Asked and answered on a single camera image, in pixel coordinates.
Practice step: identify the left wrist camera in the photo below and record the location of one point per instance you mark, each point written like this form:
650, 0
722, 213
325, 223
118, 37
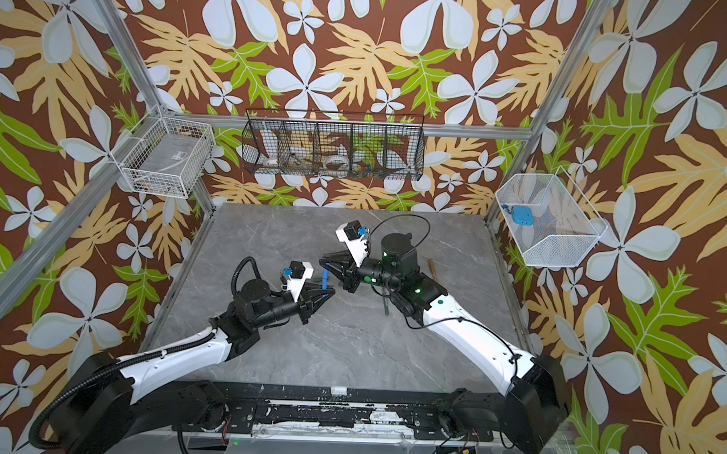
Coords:
295, 276

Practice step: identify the blue object in basket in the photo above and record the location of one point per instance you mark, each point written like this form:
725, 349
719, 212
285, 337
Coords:
521, 215

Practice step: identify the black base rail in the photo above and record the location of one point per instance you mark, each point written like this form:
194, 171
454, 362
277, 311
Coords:
355, 415

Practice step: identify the black wire basket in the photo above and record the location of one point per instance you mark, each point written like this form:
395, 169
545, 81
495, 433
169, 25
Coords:
336, 144

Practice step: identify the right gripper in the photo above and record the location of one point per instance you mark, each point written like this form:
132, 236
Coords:
352, 272

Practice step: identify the white wire basket left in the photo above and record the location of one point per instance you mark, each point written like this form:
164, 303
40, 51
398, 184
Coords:
164, 154

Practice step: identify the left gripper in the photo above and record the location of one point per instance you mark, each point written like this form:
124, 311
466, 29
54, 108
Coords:
312, 305

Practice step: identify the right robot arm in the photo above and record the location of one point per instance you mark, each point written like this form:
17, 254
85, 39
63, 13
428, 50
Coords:
531, 399

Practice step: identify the white mesh basket right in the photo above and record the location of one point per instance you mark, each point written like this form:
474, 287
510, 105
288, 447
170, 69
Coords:
567, 224

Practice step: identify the brown pen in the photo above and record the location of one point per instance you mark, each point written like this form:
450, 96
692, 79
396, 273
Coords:
433, 270

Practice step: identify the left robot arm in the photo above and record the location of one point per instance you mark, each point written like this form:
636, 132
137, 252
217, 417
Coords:
110, 399

